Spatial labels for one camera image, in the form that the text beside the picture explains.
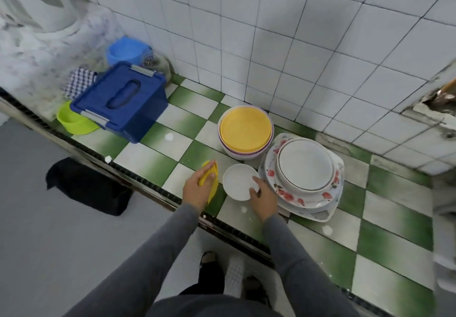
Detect person's left hand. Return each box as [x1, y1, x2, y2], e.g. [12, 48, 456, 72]
[181, 160, 218, 212]

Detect person's right hand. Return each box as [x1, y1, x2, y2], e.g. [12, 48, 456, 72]
[248, 176, 280, 223]

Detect stack of small white bowls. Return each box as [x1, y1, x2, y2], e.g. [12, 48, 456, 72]
[222, 164, 261, 202]

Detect person's right forearm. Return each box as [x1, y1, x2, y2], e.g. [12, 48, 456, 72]
[261, 215, 361, 317]

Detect person's black shoe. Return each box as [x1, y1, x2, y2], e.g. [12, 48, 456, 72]
[178, 251, 225, 296]
[242, 274, 272, 307]

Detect blue plastic box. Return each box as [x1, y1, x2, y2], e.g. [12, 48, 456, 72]
[70, 62, 169, 144]

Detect glass jar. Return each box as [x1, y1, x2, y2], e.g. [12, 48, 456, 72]
[142, 53, 174, 82]

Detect lime green plastic bowl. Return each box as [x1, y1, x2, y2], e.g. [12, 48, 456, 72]
[56, 99, 101, 136]

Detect blue plastic bowl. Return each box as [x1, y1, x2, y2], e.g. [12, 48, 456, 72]
[107, 37, 152, 68]

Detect blue white checked cloth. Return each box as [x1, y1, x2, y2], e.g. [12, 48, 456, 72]
[63, 67, 98, 100]

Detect clear plastic bag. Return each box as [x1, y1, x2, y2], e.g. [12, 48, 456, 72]
[0, 3, 125, 118]

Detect white electric kettle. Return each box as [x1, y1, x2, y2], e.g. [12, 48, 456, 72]
[0, 0, 79, 33]

